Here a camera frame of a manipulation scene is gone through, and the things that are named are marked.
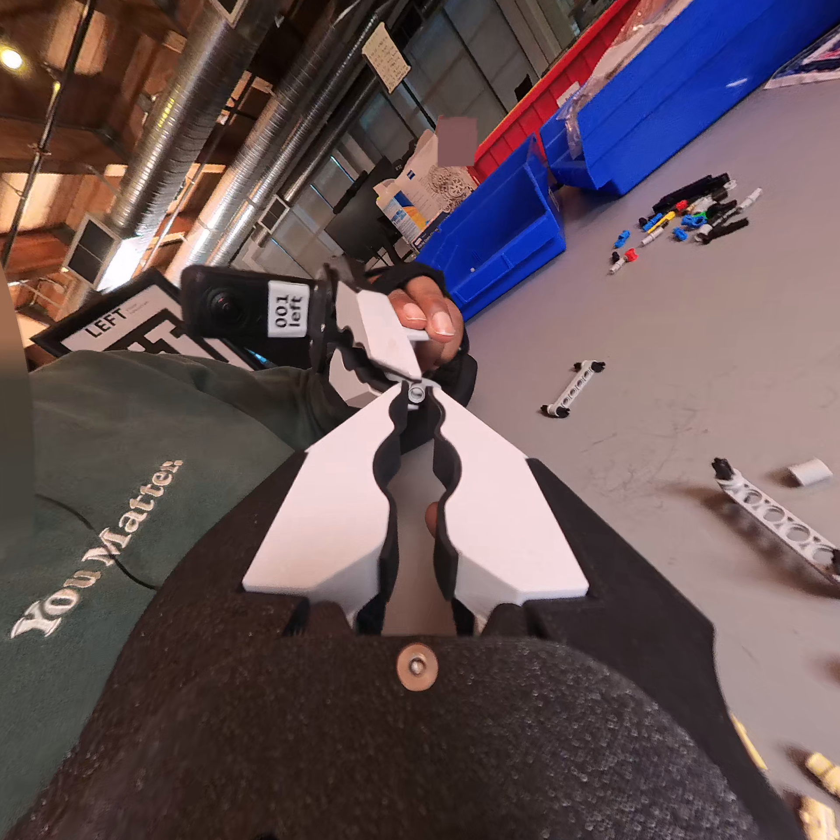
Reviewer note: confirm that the grey lego beam with holes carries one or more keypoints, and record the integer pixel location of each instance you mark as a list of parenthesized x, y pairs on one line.
[(571, 388), (774, 512)]

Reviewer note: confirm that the grey ventilation unit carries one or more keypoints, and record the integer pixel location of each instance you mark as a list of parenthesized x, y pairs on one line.
[(92, 253)]

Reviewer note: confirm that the pile of loose lego pieces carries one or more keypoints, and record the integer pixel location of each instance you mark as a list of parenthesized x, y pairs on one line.
[(695, 187)]

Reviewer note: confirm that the person's torso in green sweatshirt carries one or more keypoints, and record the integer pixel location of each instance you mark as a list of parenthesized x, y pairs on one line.
[(98, 492)]

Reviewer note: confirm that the black framed sign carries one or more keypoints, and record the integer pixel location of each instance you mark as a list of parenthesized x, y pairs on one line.
[(118, 321)]

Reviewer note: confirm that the person's left hand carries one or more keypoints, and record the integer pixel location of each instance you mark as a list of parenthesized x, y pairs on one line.
[(433, 318)]

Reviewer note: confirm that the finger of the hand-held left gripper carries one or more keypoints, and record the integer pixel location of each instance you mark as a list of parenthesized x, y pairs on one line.
[(387, 341), (348, 387)]

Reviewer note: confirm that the silver ventilation duct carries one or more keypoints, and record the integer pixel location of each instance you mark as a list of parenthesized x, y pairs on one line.
[(275, 138), (170, 118)]

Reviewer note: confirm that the hanging paper sign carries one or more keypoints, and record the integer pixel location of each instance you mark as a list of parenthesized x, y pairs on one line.
[(386, 59)]

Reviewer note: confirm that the white cardboard box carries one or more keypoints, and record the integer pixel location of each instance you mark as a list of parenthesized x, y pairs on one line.
[(407, 197)]

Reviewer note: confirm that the cluster of tan lego pins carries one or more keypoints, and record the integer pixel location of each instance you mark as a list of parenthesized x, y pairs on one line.
[(823, 766)]

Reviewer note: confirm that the black chair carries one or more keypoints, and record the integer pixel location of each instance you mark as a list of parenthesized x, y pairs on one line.
[(358, 216)]

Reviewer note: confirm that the large clear plastic bag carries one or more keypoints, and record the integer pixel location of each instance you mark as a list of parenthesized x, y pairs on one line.
[(623, 46)]

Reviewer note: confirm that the colourful lego instruction booklet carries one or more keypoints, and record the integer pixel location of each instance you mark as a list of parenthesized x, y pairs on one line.
[(814, 65)]

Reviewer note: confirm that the red plastic bin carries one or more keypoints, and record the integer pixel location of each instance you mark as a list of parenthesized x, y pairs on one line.
[(525, 124)]

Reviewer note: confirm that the ceiling lamp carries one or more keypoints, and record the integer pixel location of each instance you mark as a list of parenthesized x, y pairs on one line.
[(10, 59)]

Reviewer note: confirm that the person's right hand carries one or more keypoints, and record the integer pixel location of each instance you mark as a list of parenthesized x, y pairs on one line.
[(431, 518)]

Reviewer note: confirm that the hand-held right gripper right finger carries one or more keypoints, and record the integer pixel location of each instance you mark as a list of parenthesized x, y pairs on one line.
[(518, 525)]

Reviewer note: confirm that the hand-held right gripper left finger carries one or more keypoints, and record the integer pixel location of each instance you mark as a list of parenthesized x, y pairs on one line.
[(315, 518)]

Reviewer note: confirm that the small blue plastic bin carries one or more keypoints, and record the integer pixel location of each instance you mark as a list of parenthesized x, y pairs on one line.
[(505, 243)]

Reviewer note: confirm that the small grey lego bush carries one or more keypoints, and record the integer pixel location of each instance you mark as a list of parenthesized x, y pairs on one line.
[(415, 394), (810, 472)]

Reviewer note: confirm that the large blue plastic bin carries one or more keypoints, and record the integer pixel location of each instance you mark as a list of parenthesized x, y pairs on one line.
[(656, 111)]

